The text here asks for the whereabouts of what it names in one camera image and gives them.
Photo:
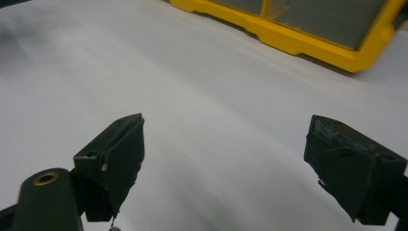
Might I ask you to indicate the yellow organizer cabinet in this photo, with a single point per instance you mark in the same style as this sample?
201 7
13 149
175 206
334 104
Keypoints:
320 45

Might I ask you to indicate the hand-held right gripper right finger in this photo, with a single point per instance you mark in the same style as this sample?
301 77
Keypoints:
349 173

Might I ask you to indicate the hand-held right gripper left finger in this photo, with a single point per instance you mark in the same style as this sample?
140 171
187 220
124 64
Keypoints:
118 166

